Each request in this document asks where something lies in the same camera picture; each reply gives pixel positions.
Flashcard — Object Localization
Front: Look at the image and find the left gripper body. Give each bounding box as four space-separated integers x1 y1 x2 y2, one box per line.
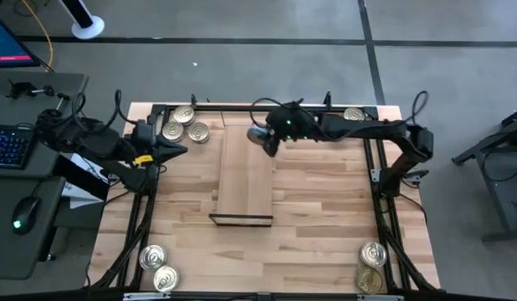
131 120 161 168

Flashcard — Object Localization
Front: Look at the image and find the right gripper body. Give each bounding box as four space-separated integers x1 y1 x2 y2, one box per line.
266 103 322 143

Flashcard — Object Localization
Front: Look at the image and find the silver-lid seafood can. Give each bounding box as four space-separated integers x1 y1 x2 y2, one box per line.
342 106 366 122
358 240 388 269
171 104 197 126
246 125 271 145
138 243 168 272
187 121 212 145
161 120 186 144
152 264 181 293

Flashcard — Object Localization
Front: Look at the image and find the wooden shelf with black frame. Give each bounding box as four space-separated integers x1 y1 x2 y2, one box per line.
208 109 275 228

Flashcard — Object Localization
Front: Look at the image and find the gold-lid salmon can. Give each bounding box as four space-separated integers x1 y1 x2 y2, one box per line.
354 264 386 295

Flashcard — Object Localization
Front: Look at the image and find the black flat panel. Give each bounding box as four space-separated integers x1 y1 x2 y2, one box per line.
52 154 111 202

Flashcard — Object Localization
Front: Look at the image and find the white paper sheet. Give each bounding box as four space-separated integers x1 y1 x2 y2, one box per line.
61 152 117 210

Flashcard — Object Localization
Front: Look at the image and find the black desk clamp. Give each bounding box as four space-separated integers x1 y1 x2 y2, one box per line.
53 91 71 112
5 79 55 100

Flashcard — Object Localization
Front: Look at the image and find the white pole stand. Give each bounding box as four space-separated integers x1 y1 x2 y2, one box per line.
56 0 105 41

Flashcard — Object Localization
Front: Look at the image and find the backlit black keyboard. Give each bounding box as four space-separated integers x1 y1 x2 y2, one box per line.
0 124 37 171

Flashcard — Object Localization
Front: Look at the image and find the black computer mouse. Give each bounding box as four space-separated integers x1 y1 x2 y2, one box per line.
11 195 42 236

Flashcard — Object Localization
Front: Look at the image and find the monitor with blue screen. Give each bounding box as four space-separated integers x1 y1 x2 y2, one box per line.
0 11 41 69

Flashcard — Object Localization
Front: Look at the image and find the grey desk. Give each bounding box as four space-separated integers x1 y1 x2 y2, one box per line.
0 71 90 281

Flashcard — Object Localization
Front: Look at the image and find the black metal side table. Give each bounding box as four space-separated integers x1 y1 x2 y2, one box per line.
450 104 517 244

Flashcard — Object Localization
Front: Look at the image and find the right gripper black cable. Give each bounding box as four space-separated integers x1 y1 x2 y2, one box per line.
248 97 284 126

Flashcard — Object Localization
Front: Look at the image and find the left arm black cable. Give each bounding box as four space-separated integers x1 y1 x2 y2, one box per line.
69 89 138 135

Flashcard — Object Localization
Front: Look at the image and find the right arm elbow cable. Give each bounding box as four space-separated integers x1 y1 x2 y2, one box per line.
404 90 430 125

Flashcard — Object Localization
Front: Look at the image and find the grey cable plug block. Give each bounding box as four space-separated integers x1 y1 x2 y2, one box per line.
402 168 430 185

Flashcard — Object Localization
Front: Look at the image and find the silver frame bracket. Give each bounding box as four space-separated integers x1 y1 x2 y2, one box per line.
122 292 171 301
356 293 405 301

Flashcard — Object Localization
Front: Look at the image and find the yellow cable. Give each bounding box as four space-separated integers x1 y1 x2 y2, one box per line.
20 0 55 73

